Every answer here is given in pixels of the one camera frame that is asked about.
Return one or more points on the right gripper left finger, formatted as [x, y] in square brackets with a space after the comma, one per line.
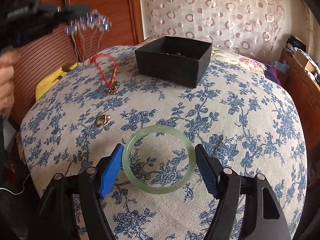
[57, 219]

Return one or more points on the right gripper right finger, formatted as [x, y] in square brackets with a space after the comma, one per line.
[263, 216]

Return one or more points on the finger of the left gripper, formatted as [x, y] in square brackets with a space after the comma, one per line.
[73, 11]

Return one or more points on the green jade bangle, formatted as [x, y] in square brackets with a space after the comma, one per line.
[158, 159]

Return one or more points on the black square jewelry box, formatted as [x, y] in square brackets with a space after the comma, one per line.
[182, 61]

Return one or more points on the person's left hand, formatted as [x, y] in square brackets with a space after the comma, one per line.
[8, 60]

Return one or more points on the yellow plush toy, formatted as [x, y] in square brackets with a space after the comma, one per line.
[47, 82]

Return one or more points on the blue floral white blanket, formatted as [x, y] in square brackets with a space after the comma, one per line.
[245, 120]

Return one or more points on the wooden side cabinet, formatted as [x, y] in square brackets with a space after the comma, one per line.
[305, 94]

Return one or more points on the navy blue bed sheet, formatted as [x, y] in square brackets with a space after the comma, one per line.
[271, 74]

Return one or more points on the blue plastic bag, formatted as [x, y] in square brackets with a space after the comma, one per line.
[282, 67]

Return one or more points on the cardboard box on cabinet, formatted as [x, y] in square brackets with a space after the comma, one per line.
[305, 62]

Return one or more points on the pink floral quilt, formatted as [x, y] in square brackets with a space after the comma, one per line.
[244, 63]

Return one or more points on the pink circle sheer curtain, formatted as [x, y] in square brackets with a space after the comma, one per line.
[247, 27]

